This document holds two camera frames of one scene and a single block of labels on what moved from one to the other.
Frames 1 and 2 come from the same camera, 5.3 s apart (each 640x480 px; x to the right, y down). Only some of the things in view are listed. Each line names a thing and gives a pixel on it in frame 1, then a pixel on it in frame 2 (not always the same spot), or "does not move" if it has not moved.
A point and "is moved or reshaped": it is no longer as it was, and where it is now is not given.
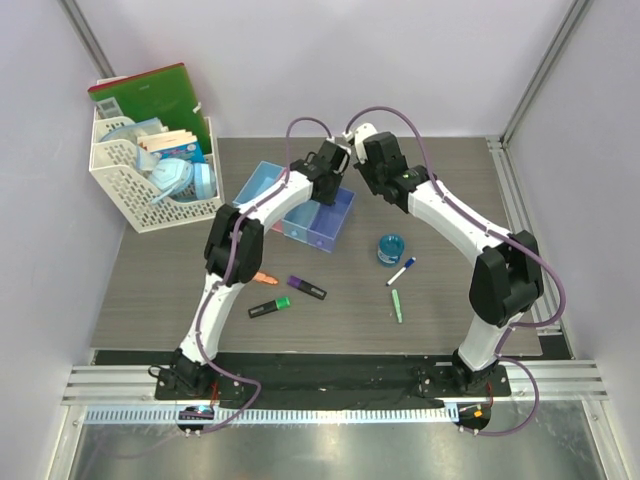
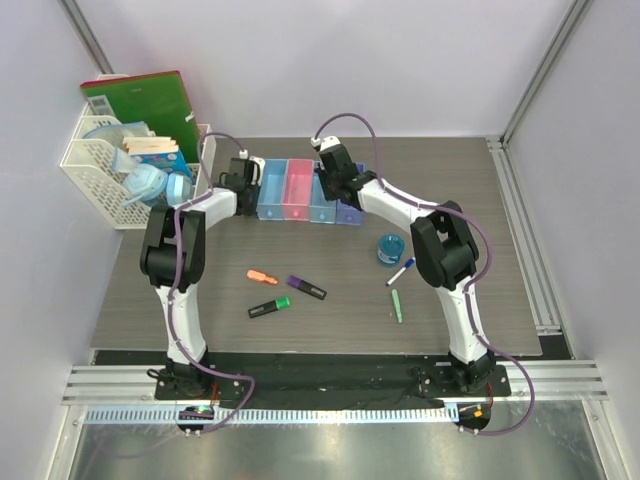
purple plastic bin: x=329 y=220 is moved or reshaped
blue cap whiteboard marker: x=409 y=263 does not move
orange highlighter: x=261 y=276 does not move
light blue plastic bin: x=263 y=177 is moved or reshaped
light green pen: x=395 y=297 does not move
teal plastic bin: x=298 y=218 is moved or reshaped
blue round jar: x=391 y=248 does not move
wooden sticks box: x=179 y=144 → x=157 y=150
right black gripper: x=363 y=165 → x=329 y=195
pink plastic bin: x=278 y=225 is moved or reshaped
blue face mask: x=170 y=176 → x=144 y=182
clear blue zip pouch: x=145 y=159 → x=122 y=161
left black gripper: x=330 y=197 → x=253 y=209
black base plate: x=317 y=379 does not move
